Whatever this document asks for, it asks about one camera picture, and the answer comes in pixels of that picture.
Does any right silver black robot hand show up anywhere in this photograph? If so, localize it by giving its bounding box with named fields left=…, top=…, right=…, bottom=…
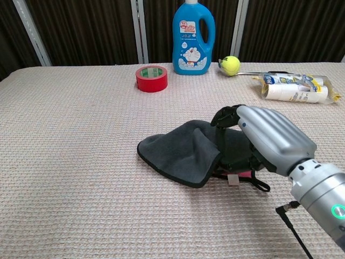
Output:
left=210, top=104, right=318, bottom=178

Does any dark grey cloth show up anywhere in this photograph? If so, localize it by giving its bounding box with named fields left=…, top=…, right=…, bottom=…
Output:
left=136, top=120, right=271, bottom=193

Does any plastic pack of white rolls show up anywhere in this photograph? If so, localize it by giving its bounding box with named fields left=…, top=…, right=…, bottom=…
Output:
left=252, top=72, right=342, bottom=105

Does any yellow tennis ball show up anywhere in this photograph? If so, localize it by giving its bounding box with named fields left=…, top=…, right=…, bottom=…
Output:
left=218, top=56, right=241, bottom=76

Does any dark pleated curtain panel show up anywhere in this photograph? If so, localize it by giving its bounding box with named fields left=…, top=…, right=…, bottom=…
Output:
left=142, top=0, right=239, bottom=63
left=0, top=0, right=44, bottom=81
left=25, top=0, right=140, bottom=67
left=239, top=0, right=345, bottom=63

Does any blue detergent pump bottle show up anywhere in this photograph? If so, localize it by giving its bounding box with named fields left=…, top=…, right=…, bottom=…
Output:
left=172, top=0, right=216, bottom=76

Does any red tape roll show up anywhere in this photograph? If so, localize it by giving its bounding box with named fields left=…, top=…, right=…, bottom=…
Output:
left=135, top=65, right=169, bottom=93

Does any beige woven tablecloth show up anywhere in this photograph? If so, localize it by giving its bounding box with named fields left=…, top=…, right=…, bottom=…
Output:
left=0, top=62, right=345, bottom=259

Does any metal spoon with black handle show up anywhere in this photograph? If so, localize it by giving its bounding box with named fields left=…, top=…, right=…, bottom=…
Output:
left=218, top=60, right=288, bottom=78

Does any grey metal frame post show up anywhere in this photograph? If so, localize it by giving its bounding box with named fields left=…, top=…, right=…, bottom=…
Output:
left=230, top=0, right=249, bottom=63
left=130, top=0, right=149, bottom=65
left=12, top=0, right=52, bottom=67

